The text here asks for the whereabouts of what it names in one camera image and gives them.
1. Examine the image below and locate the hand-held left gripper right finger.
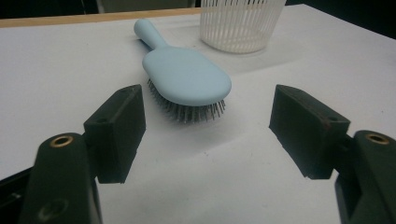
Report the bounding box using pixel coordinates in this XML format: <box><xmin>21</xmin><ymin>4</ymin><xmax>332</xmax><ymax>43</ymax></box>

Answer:
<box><xmin>269</xmin><ymin>83</ymin><xmax>351</xmax><ymax>181</ymax></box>

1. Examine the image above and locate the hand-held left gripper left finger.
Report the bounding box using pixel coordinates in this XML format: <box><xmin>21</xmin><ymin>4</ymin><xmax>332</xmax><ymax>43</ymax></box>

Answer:
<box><xmin>83</xmin><ymin>83</ymin><xmax>147</xmax><ymax>185</ymax></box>

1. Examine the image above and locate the light blue hairbrush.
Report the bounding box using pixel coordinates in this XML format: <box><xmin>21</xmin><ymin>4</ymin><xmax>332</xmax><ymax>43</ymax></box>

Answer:
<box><xmin>134</xmin><ymin>18</ymin><xmax>233</xmax><ymax>125</ymax></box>

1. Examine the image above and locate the white slatted plastic basket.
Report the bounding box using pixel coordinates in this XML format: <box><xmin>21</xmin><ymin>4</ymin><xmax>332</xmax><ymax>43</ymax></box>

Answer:
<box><xmin>199</xmin><ymin>0</ymin><xmax>288</xmax><ymax>54</ymax></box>

